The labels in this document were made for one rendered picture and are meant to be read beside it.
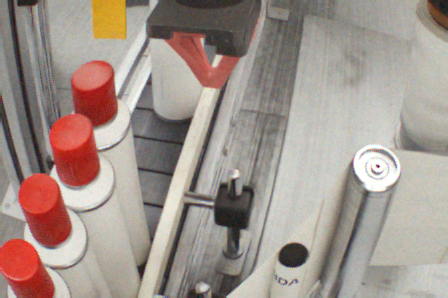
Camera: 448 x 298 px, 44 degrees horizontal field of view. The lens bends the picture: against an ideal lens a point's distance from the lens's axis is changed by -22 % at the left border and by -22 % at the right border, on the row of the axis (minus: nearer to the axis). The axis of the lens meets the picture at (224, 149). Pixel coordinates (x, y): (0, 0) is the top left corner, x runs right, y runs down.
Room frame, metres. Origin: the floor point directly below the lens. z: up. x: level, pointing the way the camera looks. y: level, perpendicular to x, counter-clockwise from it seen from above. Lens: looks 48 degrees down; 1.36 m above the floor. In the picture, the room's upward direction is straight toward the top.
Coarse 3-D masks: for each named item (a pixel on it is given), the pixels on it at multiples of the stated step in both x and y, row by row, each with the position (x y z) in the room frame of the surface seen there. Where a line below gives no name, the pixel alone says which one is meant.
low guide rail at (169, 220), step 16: (208, 96) 0.47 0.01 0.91; (208, 112) 0.45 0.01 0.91; (192, 128) 0.43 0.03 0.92; (192, 144) 0.41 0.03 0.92; (192, 160) 0.40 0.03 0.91; (176, 176) 0.38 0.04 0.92; (176, 192) 0.36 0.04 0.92; (176, 208) 0.34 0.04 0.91; (160, 224) 0.32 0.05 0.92; (176, 224) 0.33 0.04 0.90; (160, 240) 0.31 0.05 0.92; (160, 256) 0.29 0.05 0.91; (144, 272) 0.27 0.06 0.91; (160, 272) 0.28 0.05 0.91; (144, 288) 0.26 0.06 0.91
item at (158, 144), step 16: (208, 48) 0.59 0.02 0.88; (144, 96) 0.51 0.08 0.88; (144, 112) 0.49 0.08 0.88; (144, 128) 0.47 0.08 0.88; (160, 128) 0.47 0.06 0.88; (176, 128) 0.47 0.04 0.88; (208, 128) 0.47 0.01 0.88; (144, 144) 0.44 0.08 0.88; (160, 144) 0.44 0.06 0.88; (176, 144) 0.44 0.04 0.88; (144, 160) 0.42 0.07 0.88; (160, 160) 0.42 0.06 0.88; (176, 160) 0.43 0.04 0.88; (144, 176) 0.41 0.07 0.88; (160, 176) 0.41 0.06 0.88; (192, 176) 0.41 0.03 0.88; (144, 192) 0.39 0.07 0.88; (160, 192) 0.39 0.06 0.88; (144, 208) 0.37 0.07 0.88; (160, 208) 0.37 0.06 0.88; (176, 240) 0.33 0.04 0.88; (160, 288) 0.28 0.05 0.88
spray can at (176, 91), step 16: (160, 48) 0.48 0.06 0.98; (160, 64) 0.48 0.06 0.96; (176, 64) 0.47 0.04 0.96; (160, 80) 0.48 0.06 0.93; (176, 80) 0.47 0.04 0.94; (192, 80) 0.48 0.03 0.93; (160, 96) 0.48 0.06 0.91; (176, 96) 0.47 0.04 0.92; (192, 96) 0.48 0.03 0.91; (160, 112) 0.48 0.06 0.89; (176, 112) 0.47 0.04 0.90; (192, 112) 0.48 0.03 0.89
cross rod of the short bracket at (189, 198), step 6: (186, 192) 0.36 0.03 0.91; (192, 192) 0.36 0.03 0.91; (186, 198) 0.36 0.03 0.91; (192, 198) 0.36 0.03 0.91; (198, 198) 0.36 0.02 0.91; (204, 198) 0.36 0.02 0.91; (210, 198) 0.36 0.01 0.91; (186, 204) 0.36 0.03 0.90; (192, 204) 0.35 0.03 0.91; (198, 204) 0.35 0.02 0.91; (204, 204) 0.35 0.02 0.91; (210, 204) 0.35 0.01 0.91
